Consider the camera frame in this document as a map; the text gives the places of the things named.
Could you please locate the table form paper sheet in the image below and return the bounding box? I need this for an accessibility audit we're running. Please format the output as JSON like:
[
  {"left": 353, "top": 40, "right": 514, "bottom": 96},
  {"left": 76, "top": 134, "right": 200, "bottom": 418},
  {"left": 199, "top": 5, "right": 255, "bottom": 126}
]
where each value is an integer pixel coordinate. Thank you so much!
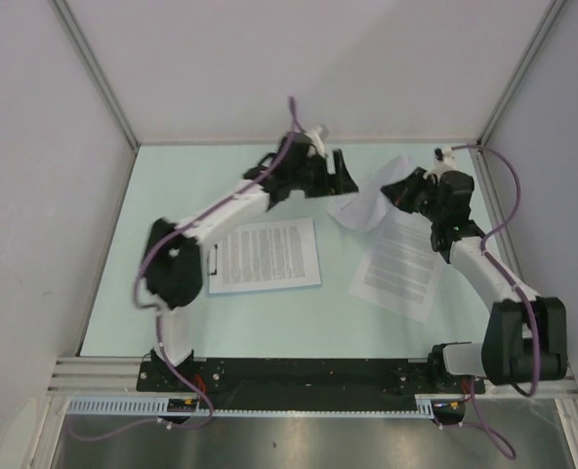
[{"left": 327, "top": 156, "right": 412, "bottom": 232}]

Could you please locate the aluminium frame post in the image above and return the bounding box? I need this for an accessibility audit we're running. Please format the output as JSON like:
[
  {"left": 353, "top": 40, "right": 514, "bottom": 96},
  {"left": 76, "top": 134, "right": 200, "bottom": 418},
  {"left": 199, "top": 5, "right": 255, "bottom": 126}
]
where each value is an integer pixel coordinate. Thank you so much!
[
  {"left": 49, "top": 0, "right": 140, "bottom": 150},
  {"left": 475, "top": 0, "right": 570, "bottom": 145}
]

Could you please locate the text paper sheet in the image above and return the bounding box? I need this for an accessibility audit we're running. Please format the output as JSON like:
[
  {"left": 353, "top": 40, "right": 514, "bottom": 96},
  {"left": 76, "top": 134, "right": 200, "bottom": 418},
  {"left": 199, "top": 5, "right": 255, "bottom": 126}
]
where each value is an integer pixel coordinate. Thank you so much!
[
  {"left": 350, "top": 208, "right": 444, "bottom": 323},
  {"left": 208, "top": 217, "right": 321, "bottom": 295}
]

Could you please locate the right aluminium frame post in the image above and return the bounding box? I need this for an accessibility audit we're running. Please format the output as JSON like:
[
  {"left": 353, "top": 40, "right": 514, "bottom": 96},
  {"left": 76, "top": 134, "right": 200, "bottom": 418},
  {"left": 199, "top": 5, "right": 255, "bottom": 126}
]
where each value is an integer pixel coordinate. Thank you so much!
[{"left": 475, "top": 0, "right": 570, "bottom": 145}]

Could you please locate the aluminium front frame rail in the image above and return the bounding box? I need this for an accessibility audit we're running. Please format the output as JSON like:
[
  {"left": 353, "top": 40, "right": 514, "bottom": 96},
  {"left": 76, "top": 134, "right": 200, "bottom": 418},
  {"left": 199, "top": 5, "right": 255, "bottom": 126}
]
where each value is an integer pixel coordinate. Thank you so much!
[{"left": 47, "top": 357, "right": 578, "bottom": 400}]

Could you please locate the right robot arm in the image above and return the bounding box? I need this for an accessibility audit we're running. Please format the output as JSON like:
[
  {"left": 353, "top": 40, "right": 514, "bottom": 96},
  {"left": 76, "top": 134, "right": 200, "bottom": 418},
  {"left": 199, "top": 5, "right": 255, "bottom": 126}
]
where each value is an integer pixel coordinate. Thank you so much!
[{"left": 381, "top": 167, "right": 568, "bottom": 397}]

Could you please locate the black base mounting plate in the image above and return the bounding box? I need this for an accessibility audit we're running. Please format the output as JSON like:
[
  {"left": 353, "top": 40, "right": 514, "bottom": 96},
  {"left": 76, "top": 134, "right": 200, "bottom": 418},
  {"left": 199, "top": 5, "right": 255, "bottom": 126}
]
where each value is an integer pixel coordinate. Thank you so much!
[{"left": 136, "top": 356, "right": 485, "bottom": 412}]

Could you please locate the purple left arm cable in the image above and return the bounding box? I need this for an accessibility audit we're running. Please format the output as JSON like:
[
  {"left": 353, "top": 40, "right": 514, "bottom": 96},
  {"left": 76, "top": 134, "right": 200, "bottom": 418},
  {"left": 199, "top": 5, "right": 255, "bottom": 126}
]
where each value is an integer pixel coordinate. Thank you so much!
[{"left": 66, "top": 95, "right": 303, "bottom": 444}]

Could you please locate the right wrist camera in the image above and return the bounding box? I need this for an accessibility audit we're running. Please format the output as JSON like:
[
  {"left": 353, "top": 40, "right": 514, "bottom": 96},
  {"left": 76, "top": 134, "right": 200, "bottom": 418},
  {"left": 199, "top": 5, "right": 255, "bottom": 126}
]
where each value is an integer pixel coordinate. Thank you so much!
[{"left": 432, "top": 147, "right": 458, "bottom": 180}]

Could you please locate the left aluminium frame post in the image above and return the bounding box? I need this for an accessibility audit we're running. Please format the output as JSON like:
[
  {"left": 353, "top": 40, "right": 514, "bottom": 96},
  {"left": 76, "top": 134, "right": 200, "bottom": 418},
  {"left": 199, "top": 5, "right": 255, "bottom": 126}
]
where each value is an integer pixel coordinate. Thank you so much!
[{"left": 49, "top": 0, "right": 140, "bottom": 150}]

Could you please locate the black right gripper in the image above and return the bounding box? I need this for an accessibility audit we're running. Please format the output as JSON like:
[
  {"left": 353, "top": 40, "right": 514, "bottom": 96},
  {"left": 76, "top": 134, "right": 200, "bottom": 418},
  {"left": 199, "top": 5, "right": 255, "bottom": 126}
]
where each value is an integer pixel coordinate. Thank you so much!
[{"left": 382, "top": 166, "right": 446, "bottom": 223}]

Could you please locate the slotted cable duct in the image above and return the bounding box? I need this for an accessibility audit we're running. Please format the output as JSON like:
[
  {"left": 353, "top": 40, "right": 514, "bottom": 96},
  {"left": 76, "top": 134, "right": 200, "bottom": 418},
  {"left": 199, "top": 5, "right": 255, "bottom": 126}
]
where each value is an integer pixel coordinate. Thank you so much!
[{"left": 66, "top": 396, "right": 465, "bottom": 418}]

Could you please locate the metal folder clip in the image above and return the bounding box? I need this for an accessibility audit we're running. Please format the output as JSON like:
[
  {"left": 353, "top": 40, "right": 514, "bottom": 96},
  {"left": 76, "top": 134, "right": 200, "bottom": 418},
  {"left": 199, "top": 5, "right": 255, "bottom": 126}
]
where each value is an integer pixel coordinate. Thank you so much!
[{"left": 207, "top": 244, "right": 223, "bottom": 277}]

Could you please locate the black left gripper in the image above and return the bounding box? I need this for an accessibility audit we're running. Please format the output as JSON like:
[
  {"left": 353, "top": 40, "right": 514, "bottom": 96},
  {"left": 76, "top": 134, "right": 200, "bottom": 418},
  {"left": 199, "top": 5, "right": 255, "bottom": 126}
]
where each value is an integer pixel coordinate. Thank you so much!
[{"left": 289, "top": 149, "right": 356, "bottom": 199}]

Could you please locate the blue clipboard folder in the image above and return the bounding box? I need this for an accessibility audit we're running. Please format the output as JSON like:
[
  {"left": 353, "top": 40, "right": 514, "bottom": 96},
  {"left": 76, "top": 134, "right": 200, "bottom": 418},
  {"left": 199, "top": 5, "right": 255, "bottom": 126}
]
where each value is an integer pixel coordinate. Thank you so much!
[{"left": 208, "top": 243, "right": 322, "bottom": 294}]

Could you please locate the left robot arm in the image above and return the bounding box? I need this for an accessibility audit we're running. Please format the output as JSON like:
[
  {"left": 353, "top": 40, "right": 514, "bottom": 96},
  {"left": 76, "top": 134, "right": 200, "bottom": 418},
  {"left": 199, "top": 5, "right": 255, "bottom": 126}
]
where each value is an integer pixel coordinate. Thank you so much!
[{"left": 133, "top": 131, "right": 358, "bottom": 391}]

